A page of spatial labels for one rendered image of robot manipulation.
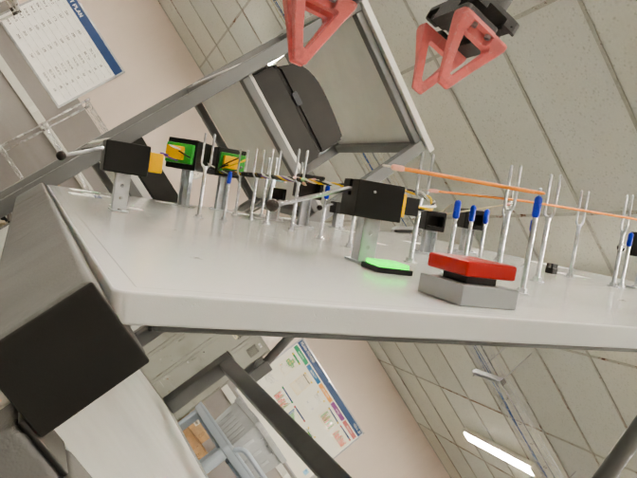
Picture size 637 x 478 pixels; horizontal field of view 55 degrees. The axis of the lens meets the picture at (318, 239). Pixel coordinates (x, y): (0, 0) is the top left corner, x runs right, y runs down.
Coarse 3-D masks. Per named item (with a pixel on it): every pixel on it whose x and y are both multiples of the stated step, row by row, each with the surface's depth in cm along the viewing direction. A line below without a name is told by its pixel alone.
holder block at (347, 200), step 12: (348, 180) 67; (360, 180) 64; (348, 192) 67; (360, 192) 65; (372, 192) 65; (384, 192) 66; (396, 192) 66; (348, 204) 66; (360, 204) 65; (372, 204) 65; (384, 204) 66; (396, 204) 66; (360, 216) 65; (372, 216) 65; (384, 216) 66; (396, 216) 66
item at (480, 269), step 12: (432, 252) 49; (432, 264) 49; (444, 264) 48; (456, 264) 46; (468, 264) 45; (480, 264) 46; (492, 264) 46; (504, 264) 48; (444, 276) 49; (456, 276) 48; (468, 276) 46; (480, 276) 46; (492, 276) 46; (504, 276) 47
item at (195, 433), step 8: (184, 416) 789; (192, 424) 784; (200, 424) 788; (184, 432) 782; (192, 432) 809; (200, 432) 787; (192, 440) 786; (200, 440) 786; (192, 448) 785; (200, 448) 789; (200, 456) 790
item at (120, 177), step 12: (108, 144) 84; (120, 144) 85; (132, 144) 86; (60, 156) 84; (108, 156) 85; (120, 156) 85; (132, 156) 86; (144, 156) 87; (108, 168) 85; (120, 168) 86; (132, 168) 86; (144, 168) 87; (120, 180) 87; (120, 192) 87; (120, 204) 87
